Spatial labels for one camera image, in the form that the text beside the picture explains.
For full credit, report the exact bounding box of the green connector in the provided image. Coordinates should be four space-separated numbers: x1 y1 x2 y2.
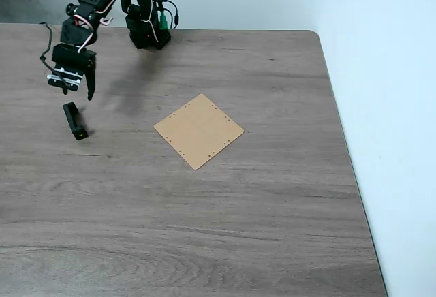
157 10 170 32

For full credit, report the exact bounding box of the black camera cable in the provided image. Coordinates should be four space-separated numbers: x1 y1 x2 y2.
38 21 58 73

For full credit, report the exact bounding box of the black power cable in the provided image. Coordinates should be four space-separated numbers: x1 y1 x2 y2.
153 0 181 29

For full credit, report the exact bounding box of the tan square board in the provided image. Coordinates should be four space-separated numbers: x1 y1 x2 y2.
153 93 245 171

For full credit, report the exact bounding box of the black and white camera box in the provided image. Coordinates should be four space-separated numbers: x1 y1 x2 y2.
46 66 83 91

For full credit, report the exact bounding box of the black block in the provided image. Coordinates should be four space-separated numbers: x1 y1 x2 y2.
62 101 90 142

